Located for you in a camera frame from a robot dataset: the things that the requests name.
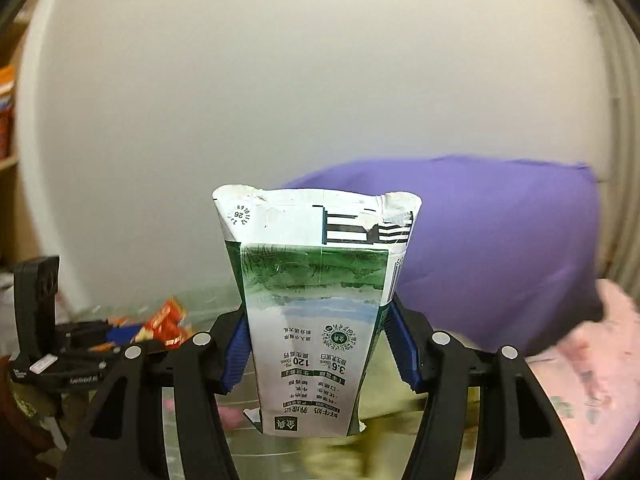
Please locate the orange white box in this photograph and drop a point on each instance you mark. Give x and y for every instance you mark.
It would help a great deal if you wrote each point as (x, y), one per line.
(7, 84)

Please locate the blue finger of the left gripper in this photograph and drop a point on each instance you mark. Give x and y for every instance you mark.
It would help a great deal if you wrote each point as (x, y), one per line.
(122, 334)

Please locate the pink floral bed sheet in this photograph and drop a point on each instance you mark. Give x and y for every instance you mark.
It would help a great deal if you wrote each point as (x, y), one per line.
(591, 377)

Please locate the pink caterpillar toy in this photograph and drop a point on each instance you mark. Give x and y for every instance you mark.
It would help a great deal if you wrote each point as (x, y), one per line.
(231, 416)

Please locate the red plastic basket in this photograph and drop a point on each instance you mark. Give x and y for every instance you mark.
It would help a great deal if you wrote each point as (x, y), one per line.
(6, 122)

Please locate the red yellow snack wrapper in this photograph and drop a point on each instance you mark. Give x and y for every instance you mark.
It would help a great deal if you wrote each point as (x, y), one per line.
(166, 325)

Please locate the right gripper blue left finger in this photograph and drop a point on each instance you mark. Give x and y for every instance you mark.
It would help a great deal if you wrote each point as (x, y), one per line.
(237, 353)

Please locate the purple pillow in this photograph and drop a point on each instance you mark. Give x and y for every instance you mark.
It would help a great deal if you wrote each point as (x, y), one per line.
(503, 251)

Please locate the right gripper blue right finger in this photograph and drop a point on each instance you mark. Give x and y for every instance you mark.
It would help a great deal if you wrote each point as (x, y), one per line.
(404, 349)

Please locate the green white milk carton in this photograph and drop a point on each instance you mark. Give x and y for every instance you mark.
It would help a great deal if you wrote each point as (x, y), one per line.
(316, 271)

